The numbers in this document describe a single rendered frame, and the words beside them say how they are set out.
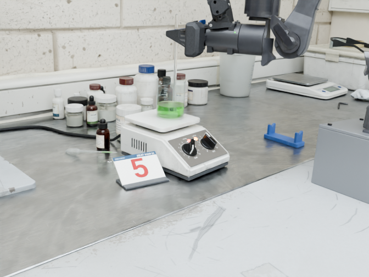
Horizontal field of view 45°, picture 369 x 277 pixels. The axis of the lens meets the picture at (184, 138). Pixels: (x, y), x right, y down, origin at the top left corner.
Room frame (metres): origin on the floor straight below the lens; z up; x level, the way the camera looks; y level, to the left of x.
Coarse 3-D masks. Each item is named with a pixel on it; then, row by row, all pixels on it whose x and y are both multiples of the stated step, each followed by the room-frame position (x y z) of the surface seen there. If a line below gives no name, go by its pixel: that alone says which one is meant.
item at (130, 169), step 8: (120, 160) 0.79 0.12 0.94; (128, 160) 0.79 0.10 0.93; (136, 160) 0.80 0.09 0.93; (144, 160) 0.81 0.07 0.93; (152, 160) 0.81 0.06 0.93; (120, 168) 0.77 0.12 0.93; (128, 168) 0.78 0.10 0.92; (136, 168) 0.79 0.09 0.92; (144, 168) 0.79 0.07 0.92; (152, 168) 0.80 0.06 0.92; (160, 168) 0.81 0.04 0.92; (128, 176) 0.77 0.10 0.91; (136, 176) 0.77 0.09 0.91; (144, 176) 0.78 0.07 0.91
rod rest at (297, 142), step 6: (270, 126) 1.08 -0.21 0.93; (270, 132) 1.08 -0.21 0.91; (300, 132) 1.03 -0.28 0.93; (270, 138) 1.06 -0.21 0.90; (276, 138) 1.05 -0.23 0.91; (282, 138) 1.05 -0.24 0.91; (288, 138) 1.05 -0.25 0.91; (294, 138) 1.02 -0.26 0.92; (300, 138) 1.03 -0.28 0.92; (288, 144) 1.02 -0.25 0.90; (294, 144) 1.01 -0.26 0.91; (300, 144) 1.02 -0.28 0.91
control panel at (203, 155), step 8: (184, 136) 0.86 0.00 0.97; (192, 136) 0.87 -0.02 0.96; (200, 136) 0.88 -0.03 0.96; (176, 144) 0.83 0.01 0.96; (200, 144) 0.86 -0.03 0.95; (216, 144) 0.88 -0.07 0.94; (200, 152) 0.84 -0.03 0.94; (208, 152) 0.85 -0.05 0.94; (216, 152) 0.86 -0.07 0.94; (224, 152) 0.87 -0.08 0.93; (184, 160) 0.79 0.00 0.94; (192, 160) 0.80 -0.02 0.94; (200, 160) 0.81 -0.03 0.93; (208, 160) 0.82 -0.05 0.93
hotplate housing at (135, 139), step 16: (128, 128) 0.90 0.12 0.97; (144, 128) 0.89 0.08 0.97; (192, 128) 0.90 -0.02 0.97; (128, 144) 0.89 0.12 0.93; (144, 144) 0.86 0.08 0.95; (160, 144) 0.83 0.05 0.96; (160, 160) 0.83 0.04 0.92; (176, 160) 0.80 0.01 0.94; (224, 160) 0.86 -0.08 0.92; (192, 176) 0.79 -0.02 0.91
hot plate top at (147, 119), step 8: (144, 112) 0.95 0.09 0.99; (152, 112) 0.95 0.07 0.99; (128, 120) 0.90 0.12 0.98; (136, 120) 0.88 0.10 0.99; (144, 120) 0.88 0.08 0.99; (152, 120) 0.89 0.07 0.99; (160, 120) 0.89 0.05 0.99; (168, 120) 0.89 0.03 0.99; (176, 120) 0.89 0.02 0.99; (184, 120) 0.90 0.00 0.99; (192, 120) 0.90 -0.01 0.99; (152, 128) 0.85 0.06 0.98; (160, 128) 0.84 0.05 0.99; (168, 128) 0.84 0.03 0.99; (176, 128) 0.86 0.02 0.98
